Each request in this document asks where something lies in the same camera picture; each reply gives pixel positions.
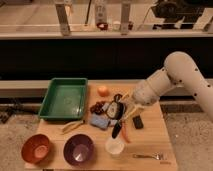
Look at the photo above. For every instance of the orange carrot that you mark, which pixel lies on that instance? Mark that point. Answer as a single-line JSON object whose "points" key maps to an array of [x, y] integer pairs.
{"points": [[124, 133]]}

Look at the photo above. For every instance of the purple bowl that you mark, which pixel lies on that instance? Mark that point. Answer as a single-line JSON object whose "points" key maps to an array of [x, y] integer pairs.
{"points": [[78, 149]]}

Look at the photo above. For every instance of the metal fork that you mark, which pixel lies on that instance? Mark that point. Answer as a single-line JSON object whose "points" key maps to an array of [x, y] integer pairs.
{"points": [[156, 156]]}

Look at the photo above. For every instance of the dark grape bunch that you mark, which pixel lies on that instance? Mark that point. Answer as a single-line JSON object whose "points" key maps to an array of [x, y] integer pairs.
{"points": [[97, 108]]}

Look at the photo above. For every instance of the orange fruit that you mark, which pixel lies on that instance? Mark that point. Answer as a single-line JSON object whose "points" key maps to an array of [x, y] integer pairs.
{"points": [[103, 91]]}

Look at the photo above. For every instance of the black brush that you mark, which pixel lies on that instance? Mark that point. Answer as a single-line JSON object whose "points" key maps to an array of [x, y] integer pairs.
{"points": [[115, 111]]}

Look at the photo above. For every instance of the red bowl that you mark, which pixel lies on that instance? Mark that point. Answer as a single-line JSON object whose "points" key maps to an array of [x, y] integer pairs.
{"points": [[35, 149]]}

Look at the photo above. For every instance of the blue cloth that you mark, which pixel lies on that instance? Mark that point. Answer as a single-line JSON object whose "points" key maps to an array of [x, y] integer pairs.
{"points": [[102, 121]]}

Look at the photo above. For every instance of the yellow banana toy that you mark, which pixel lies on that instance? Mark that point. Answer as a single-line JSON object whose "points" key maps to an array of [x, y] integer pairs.
{"points": [[71, 126]]}

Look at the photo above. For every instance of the white paper cup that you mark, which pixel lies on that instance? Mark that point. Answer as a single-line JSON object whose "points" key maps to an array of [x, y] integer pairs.
{"points": [[114, 146]]}

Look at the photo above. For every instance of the black ring object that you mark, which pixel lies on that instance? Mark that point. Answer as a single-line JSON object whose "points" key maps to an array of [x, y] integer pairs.
{"points": [[117, 97]]}

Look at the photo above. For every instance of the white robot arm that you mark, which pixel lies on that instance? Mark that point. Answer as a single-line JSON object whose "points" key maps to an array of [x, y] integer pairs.
{"points": [[179, 69]]}

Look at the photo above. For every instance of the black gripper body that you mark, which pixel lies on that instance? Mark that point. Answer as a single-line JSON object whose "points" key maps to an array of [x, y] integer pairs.
{"points": [[131, 106]]}

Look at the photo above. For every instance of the black machine in background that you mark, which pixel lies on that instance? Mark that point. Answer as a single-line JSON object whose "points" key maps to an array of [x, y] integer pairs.
{"points": [[173, 11]]}

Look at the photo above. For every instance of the green plastic tray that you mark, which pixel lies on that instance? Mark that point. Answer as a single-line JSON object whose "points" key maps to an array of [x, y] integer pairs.
{"points": [[64, 100]]}

